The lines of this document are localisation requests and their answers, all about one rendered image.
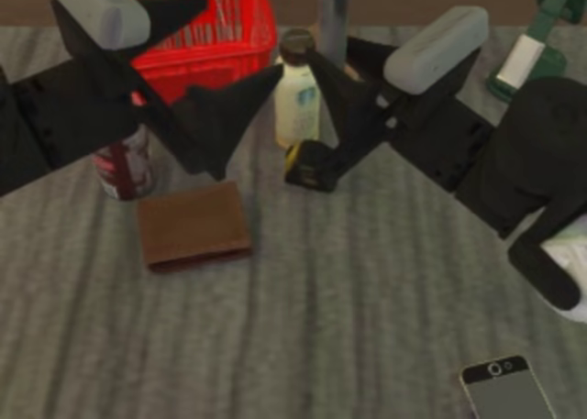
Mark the brown leather wallet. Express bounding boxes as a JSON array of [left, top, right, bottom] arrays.
[[137, 182, 253, 274]]

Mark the red drink can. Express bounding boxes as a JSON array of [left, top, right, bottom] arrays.
[[90, 124, 155, 203]]

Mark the black yellow tape measure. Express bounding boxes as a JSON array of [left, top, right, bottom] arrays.
[[282, 138, 341, 193]]

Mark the grey tablecloth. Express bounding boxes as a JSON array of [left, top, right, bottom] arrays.
[[0, 23, 587, 419]]

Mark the red plastic basket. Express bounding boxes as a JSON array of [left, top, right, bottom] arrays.
[[124, 0, 280, 107]]

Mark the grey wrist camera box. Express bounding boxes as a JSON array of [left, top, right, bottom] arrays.
[[42, 0, 153, 50], [382, 5, 491, 95]]

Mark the white bottle with dark cap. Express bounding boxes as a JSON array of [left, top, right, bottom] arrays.
[[273, 28, 322, 149]]

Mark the green white stapler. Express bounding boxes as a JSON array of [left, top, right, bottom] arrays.
[[484, 0, 587, 102]]

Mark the grey post with blue top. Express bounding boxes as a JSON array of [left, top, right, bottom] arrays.
[[308, 0, 364, 68]]

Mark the grey smartphone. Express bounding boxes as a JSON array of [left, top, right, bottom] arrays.
[[459, 355, 559, 419]]

